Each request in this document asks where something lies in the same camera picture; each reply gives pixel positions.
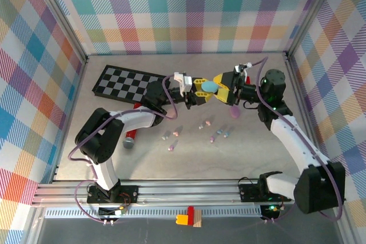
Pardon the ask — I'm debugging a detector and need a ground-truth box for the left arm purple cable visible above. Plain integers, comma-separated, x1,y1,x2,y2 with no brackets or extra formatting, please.
67,74,180,225

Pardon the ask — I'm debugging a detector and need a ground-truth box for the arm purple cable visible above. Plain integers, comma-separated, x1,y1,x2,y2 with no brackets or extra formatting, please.
67,74,180,225
248,57,344,225

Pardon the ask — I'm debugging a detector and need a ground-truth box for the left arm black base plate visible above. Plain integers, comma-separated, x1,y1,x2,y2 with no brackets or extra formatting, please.
86,185,140,205

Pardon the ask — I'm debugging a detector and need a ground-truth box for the aluminium frame post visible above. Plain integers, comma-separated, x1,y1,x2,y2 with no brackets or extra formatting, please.
284,0,344,61
28,0,89,65

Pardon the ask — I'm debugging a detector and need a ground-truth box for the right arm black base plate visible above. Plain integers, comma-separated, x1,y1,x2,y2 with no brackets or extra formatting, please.
238,178,292,202

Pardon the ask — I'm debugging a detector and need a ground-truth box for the wooden block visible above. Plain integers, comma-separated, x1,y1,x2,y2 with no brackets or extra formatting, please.
193,209,202,229

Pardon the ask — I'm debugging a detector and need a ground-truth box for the aluminium mounting rail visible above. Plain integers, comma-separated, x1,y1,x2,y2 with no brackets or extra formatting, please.
31,179,348,208

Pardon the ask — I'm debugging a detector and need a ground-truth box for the black grey folding chessboard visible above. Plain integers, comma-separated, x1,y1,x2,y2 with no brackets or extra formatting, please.
91,65,172,104

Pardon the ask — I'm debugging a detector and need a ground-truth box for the slotted grey cable duct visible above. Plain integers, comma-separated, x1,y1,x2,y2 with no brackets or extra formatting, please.
44,206,265,219

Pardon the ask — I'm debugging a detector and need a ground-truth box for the aluminium side floor rail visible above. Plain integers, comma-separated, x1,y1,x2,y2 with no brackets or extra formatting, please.
51,55,89,185
283,52,348,199

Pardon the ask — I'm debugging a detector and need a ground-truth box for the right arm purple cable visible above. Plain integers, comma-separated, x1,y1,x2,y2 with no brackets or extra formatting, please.
248,57,344,225

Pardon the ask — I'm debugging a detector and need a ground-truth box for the blue earbud charging case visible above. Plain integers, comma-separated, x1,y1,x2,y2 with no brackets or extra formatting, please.
200,81,220,94

